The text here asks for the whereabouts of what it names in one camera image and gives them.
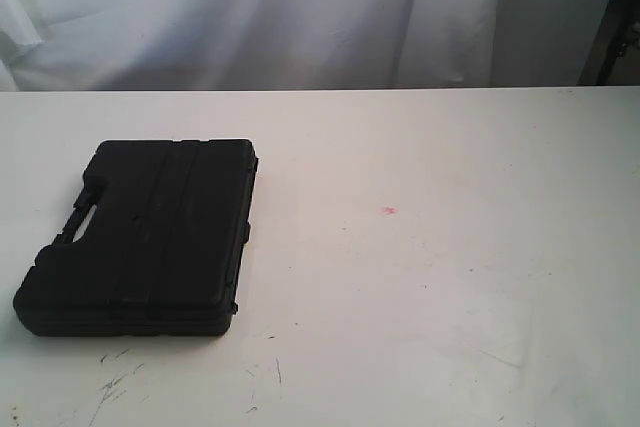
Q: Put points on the black plastic tool case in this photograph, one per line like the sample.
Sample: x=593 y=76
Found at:
x=153 y=245

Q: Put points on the black metal stand pole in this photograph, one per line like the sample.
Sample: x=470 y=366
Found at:
x=620 y=16

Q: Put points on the white backdrop curtain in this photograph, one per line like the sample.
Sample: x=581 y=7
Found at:
x=56 y=45

